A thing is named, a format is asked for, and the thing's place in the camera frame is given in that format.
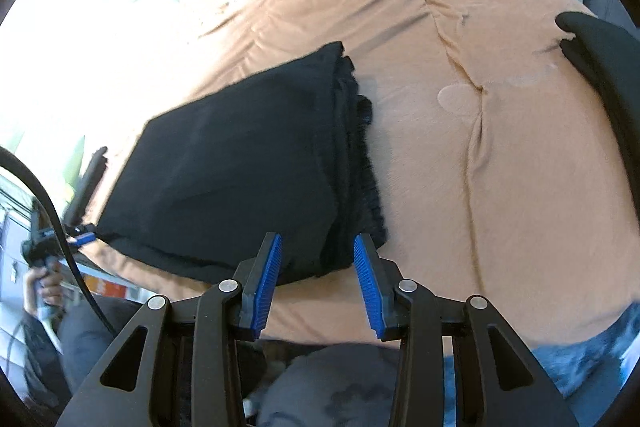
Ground orange box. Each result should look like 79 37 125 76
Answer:
82 274 135 302

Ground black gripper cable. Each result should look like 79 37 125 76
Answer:
0 146 120 339

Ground person's grey trouser leg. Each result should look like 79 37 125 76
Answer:
60 297 151 408
255 343 407 427

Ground black pants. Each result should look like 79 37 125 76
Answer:
94 41 390 286

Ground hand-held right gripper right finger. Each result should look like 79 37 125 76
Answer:
352 233 581 427

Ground dark cloth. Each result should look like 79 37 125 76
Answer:
556 11 640 190

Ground person's left hand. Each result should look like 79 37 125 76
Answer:
24 263 65 308

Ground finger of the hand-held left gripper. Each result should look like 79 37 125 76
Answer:
65 229 98 250
66 147 109 229

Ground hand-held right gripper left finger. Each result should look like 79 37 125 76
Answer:
55 232 283 427

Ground bed with peach sheet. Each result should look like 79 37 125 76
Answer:
85 0 640 348

